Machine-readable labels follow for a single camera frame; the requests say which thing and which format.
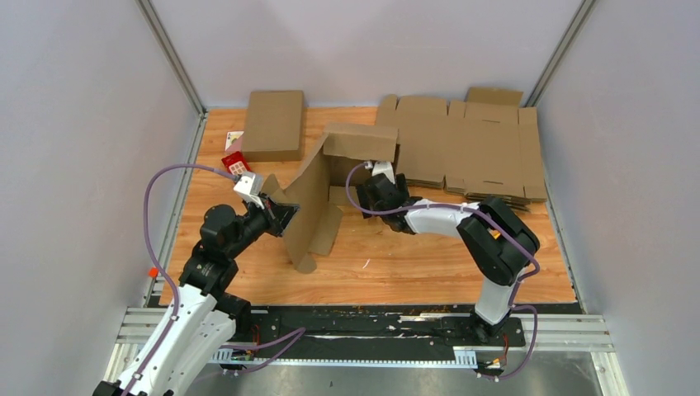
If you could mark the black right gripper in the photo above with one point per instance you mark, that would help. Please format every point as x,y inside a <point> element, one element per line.
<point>401,185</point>

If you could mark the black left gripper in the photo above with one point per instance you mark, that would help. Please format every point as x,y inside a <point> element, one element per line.
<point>281,214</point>

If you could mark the brown cardboard box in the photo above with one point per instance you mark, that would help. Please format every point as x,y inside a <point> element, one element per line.
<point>318,187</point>
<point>273,128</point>

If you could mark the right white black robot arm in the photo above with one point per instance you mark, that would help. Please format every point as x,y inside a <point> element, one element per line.
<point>499,242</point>

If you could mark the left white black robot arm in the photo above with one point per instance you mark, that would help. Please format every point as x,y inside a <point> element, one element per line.
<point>202,315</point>

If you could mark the closed brown cardboard box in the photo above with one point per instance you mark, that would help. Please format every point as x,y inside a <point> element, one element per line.
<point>273,128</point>

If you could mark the red plastic window block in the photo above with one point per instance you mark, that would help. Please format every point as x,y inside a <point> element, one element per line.
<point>235,163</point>

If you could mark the playing card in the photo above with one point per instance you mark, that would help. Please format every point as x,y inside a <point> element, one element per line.
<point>233,141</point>

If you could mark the stack of flat cardboard sheets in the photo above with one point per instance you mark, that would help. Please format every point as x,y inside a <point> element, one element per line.
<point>485,144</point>

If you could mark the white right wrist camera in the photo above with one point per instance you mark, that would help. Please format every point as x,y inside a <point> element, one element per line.
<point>383,168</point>

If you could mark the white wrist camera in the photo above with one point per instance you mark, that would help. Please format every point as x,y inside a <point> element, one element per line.
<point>383,168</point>
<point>248,187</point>

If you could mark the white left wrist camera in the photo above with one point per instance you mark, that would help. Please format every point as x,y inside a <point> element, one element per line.
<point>248,187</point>

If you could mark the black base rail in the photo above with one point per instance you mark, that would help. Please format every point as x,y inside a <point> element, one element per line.
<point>375,332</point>

